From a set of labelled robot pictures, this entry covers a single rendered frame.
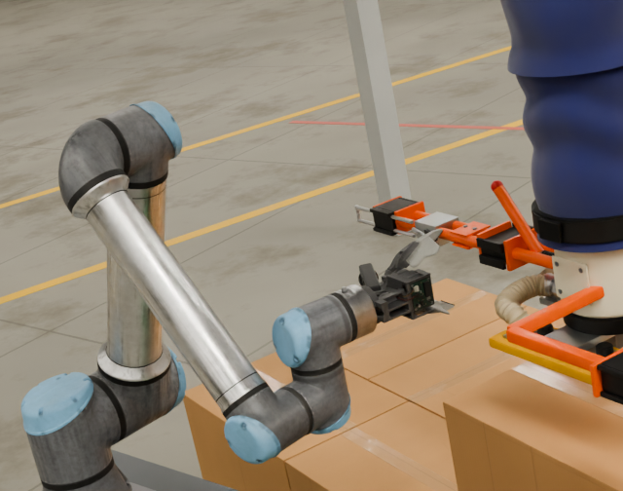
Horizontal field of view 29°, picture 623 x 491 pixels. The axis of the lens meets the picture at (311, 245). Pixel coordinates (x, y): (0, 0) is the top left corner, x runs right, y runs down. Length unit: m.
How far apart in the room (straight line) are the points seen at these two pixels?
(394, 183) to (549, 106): 4.15
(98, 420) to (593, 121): 1.14
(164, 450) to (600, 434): 2.57
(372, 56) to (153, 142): 3.78
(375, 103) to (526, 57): 4.02
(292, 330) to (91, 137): 0.48
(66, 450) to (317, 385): 0.61
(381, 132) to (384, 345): 2.48
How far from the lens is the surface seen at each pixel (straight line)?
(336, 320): 2.05
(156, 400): 2.55
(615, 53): 1.92
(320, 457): 3.10
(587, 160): 1.96
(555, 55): 1.91
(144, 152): 2.19
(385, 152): 6.01
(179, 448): 4.52
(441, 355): 3.51
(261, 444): 1.99
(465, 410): 2.33
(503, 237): 2.30
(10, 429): 5.06
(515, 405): 2.32
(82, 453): 2.47
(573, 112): 1.93
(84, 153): 2.12
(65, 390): 2.48
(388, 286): 2.15
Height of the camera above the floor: 2.04
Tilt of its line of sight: 19 degrees down
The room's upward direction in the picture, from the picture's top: 11 degrees counter-clockwise
